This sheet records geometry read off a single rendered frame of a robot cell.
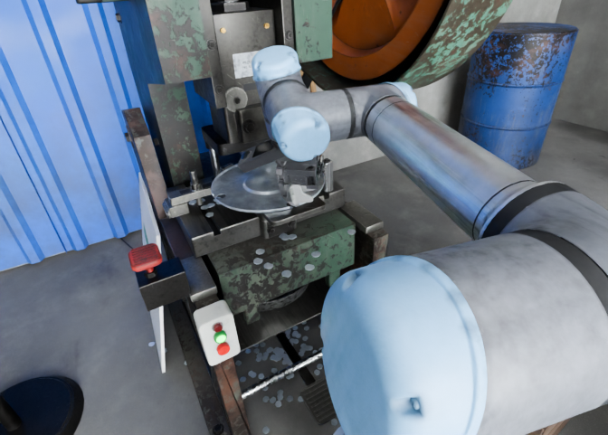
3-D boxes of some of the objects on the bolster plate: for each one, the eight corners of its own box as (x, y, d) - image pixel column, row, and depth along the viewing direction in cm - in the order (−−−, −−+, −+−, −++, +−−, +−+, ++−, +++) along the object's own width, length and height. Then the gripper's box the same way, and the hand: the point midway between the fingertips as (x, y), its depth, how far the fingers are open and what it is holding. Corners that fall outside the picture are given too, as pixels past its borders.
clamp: (229, 201, 104) (223, 167, 98) (168, 219, 97) (157, 184, 92) (222, 192, 108) (216, 159, 103) (163, 209, 102) (154, 175, 96)
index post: (334, 190, 106) (334, 159, 101) (325, 193, 105) (324, 162, 100) (328, 185, 108) (328, 156, 103) (319, 189, 107) (318, 158, 102)
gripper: (309, 150, 65) (320, 222, 81) (319, 118, 70) (327, 192, 87) (263, 147, 67) (283, 219, 83) (276, 117, 72) (292, 189, 89)
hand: (293, 201), depth 85 cm, fingers closed
